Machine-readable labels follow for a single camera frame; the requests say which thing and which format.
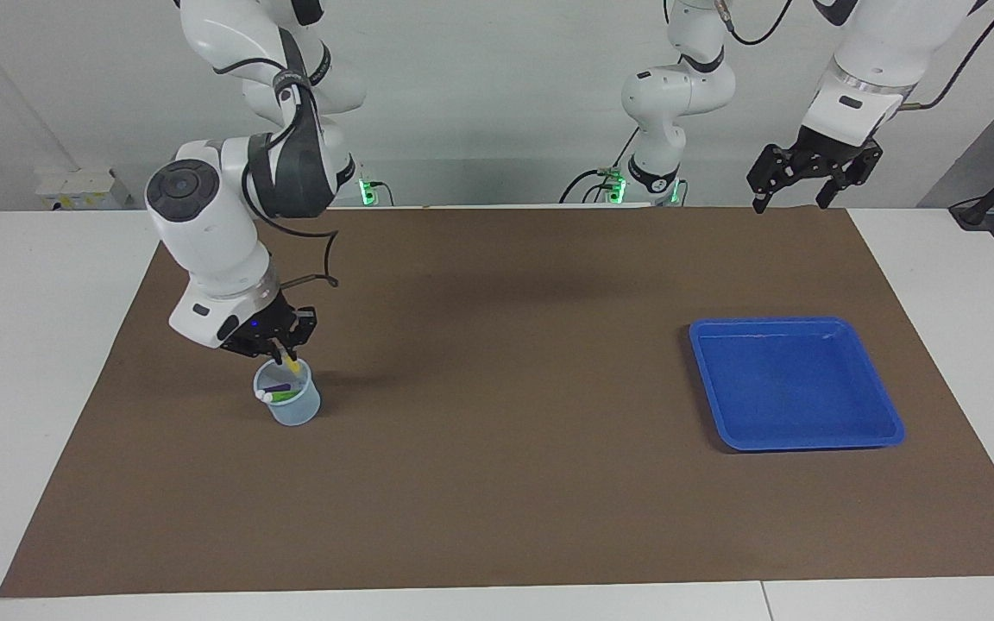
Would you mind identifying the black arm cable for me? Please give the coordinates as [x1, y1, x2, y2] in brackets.
[242, 52, 341, 291]
[713, 0, 994, 113]

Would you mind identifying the blue plastic tray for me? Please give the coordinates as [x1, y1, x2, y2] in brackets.
[689, 316, 906, 453]

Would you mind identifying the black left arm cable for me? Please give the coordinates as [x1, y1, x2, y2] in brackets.
[713, 0, 994, 113]

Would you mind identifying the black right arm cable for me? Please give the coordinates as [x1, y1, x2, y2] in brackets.
[242, 52, 341, 291]

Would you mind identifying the black base cable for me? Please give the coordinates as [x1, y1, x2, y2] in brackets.
[559, 128, 640, 205]

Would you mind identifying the clear plastic cup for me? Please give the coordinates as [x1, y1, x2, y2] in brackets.
[253, 356, 322, 428]

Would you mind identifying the brown table mat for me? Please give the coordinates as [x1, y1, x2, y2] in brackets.
[0, 205, 994, 599]

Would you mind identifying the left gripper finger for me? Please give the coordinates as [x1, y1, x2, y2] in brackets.
[815, 144, 884, 211]
[745, 144, 802, 215]

